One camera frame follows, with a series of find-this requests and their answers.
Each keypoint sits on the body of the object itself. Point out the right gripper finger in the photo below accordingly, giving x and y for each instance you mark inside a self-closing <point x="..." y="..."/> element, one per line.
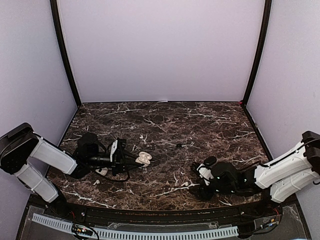
<point x="194" y="192"/>
<point x="193" y="186"/>

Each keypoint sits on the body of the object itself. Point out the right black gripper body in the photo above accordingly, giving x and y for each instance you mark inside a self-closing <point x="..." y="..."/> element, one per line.
<point x="203" y="191"/>

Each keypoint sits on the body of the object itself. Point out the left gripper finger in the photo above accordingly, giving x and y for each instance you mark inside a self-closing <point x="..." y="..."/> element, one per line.
<point x="133" y="165"/>
<point x="130" y="155"/>

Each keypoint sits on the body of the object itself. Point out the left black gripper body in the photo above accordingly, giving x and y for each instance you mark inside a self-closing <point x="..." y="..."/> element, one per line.
<point x="115" y="166"/>

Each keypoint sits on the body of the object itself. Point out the white charging case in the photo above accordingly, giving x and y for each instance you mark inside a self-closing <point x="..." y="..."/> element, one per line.
<point x="144" y="158"/>
<point x="102" y="171"/>

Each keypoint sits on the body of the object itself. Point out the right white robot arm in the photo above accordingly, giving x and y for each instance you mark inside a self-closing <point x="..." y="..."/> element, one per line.
<point x="279" y="178"/>

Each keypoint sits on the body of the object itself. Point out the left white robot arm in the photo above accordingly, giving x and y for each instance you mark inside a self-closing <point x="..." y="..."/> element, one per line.
<point x="21" y="144"/>

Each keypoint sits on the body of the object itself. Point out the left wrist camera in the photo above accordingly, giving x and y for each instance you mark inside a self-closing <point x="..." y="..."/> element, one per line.
<point x="115" y="148"/>

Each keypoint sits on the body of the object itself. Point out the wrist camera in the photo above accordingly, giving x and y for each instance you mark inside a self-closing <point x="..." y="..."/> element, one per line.
<point x="203" y="172"/>
<point x="115" y="148"/>

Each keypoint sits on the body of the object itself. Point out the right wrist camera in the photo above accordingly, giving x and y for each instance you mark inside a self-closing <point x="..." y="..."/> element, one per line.
<point x="203" y="172"/>

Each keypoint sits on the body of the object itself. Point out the black front rail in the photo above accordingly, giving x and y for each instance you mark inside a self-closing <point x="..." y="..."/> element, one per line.
<point x="229" y="214"/>

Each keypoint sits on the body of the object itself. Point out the white slotted cable duct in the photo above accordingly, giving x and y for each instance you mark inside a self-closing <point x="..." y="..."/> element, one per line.
<point x="121" y="231"/>

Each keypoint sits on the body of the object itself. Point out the left black frame post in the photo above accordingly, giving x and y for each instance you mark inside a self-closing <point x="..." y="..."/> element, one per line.
<point x="63" y="51"/>

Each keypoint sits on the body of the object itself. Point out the black frame post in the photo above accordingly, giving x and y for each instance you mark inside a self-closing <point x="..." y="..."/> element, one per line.
<point x="259" y="51"/>
<point x="63" y="51"/>

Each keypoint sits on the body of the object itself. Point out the right black frame post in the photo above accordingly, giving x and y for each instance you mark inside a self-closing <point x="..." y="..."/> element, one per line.
<point x="259" y="51"/>

